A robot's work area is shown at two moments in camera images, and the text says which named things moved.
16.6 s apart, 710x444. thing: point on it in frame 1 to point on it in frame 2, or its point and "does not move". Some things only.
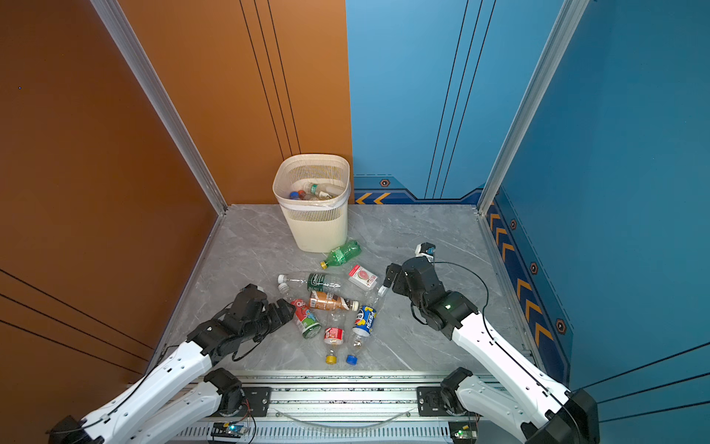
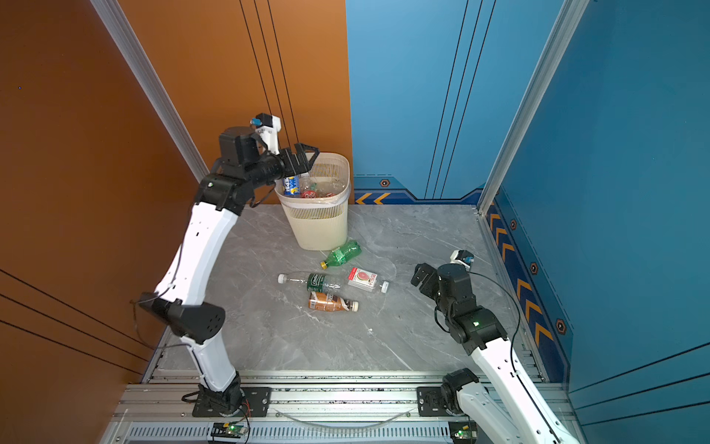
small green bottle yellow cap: x=342 y=254 does not move
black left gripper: x=278 y=318 to x=301 y=166
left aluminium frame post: x=116 y=24 does not move
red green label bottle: x=306 y=320 to x=312 y=192
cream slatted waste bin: x=314 y=190 does not move
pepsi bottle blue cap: x=362 y=327 to x=292 y=186
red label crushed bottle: x=362 y=277 does not move
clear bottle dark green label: x=318 y=281 does not move
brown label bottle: x=325 y=301 does not move
